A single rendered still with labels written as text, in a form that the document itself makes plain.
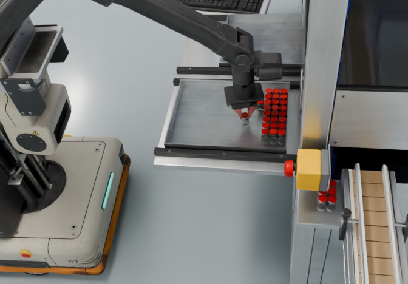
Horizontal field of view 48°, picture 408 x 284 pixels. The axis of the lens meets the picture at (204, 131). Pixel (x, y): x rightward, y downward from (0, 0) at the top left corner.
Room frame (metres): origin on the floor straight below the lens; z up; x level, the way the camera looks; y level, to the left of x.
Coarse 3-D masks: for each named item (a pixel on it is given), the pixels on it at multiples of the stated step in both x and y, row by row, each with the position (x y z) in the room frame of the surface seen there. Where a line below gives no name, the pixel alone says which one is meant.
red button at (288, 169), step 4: (288, 160) 0.63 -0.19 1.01; (292, 160) 0.63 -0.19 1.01; (284, 164) 0.62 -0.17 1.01; (288, 164) 0.62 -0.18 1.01; (292, 164) 0.61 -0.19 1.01; (284, 168) 0.61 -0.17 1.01; (288, 168) 0.61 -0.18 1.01; (292, 168) 0.61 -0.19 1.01; (284, 172) 0.61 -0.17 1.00; (288, 172) 0.60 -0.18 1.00; (292, 172) 0.60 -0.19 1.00; (288, 176) 0.60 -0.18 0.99; (292, 176) 0.60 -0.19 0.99
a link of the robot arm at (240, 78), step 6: (234, 66) 0.87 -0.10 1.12; (234, 72) 0.86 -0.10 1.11; (240, 72) 0.85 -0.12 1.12; (246, 72) 0.84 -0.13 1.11; (252, 72) 0.85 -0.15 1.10; (258, 72) 0.85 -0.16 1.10; (234, 78) 0.86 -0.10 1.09; (240, 78) 0.85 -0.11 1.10; (246, 78) 0.84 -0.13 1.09; (252, 78) 0.85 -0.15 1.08; (240, 84) 0.85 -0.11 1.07
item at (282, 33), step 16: (240, 16) 1.36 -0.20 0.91; (256, 16) 1.34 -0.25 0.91; (272, 16) 1.33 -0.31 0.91; (288, 16) 1.31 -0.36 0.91; (256, 32) 1.29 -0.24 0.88; (272, 32) 1.27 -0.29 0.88; (288, 32) 1.26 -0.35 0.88; (256, 48) 1.20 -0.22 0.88; (272, 48) 1.19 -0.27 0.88; (288, 48) 1.17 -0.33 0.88; (224, 64) 1.12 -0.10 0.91; (288, 64) 1.06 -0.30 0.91
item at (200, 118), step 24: (192, 96) 1.03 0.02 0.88; (216, 96) 1.01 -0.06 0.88; (264, 96) 0.97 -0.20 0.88; (288, 96) 0.96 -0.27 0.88; (192, 120) 0.93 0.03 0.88; (216, 120) 0.91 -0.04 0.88; (240, 120) 0.89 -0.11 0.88; (168, 144) 0.83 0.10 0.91; (192, 144) 0.81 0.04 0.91; (216, 144) 0.82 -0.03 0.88; (240, 144) 0.80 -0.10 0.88; (264, 144) 0.79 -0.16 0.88
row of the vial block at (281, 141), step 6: (282, 90) 0.94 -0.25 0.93; (282, 96) 0.92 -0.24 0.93; (282, 102) 0.90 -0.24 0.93; (282, 108) 0.87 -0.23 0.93; (282, 114) 0.85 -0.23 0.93; (282, 120) 0.83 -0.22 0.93; (282, 126) 0.81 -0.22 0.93; (282, 132) 0.78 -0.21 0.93; (282, 138) 0.78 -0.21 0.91; (282, 144) 0.78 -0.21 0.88
